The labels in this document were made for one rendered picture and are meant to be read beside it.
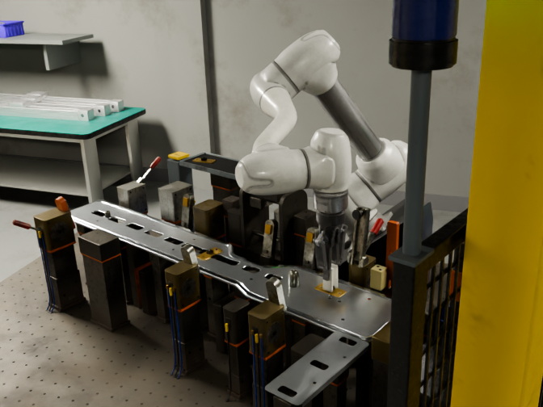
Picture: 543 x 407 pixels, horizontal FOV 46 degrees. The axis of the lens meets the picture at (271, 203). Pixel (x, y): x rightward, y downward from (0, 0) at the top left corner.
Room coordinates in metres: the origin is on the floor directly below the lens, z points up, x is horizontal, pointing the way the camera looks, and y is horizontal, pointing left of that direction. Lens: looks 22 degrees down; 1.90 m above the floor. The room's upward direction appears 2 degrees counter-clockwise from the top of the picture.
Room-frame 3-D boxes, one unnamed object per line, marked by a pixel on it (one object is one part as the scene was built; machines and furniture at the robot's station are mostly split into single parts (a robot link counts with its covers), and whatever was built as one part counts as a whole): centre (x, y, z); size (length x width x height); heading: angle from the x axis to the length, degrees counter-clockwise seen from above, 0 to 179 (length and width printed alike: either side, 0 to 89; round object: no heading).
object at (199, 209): (2.08, 0.21, 0.89); 0.12 x 0.08 x 0.38; 140
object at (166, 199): (2.19, 0.34, 0.90); 0.13 x 0.08 x 0.41; 140
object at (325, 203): (1.54, -0.15, 1.30); 0.09 x 0.09 x 0.06
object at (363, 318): (1.85, 0.22, 1.00); 1.38 x 0.22 x 0.02; 50
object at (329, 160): (1.54, -0.14, 1.40); 0.13 x 0.11 x 0.16; 106
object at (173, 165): (2.42, 0.36, 0.92); 0.08 x 0.08 x 0.44; 50
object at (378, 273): (1.59, -0.29, 0.88); 0.04 x 0.04 x 0.37; 50
